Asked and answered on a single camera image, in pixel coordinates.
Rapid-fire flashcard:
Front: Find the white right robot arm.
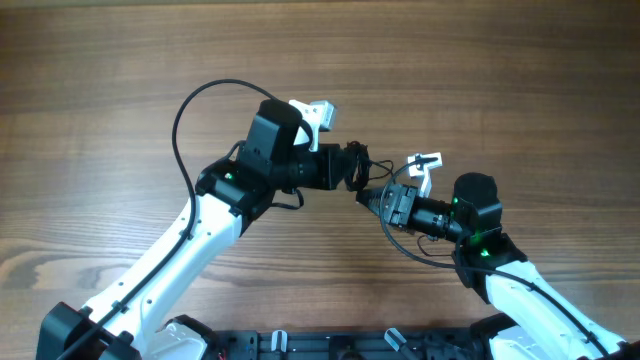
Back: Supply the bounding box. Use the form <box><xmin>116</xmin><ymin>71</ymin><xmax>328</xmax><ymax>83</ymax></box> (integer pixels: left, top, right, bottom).
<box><xmin>356</xmin><ymin>173</ymin><xmax>639</xmax><ymax>359</ymax></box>

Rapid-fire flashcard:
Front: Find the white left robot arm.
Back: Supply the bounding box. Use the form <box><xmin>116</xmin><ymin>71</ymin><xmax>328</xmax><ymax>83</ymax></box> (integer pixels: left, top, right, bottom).
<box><xmin>36</xmin><ymin>99</ymin><xmax>355</xmax><ymax>359</ymax></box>

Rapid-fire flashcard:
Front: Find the black cable bundle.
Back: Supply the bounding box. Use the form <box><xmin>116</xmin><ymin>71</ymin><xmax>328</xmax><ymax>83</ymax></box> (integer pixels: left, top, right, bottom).
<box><xmin>343</xmin><ymin>140</ymin><xmax>395</xmax><ymax>193</ymax></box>

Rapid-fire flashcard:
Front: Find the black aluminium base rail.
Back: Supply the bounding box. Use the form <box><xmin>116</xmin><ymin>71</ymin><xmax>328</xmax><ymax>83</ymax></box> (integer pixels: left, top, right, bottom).
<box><xmin>204</xmin><ymin>328</ymin><xmax>485</xmax><ymax>360</ymax></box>

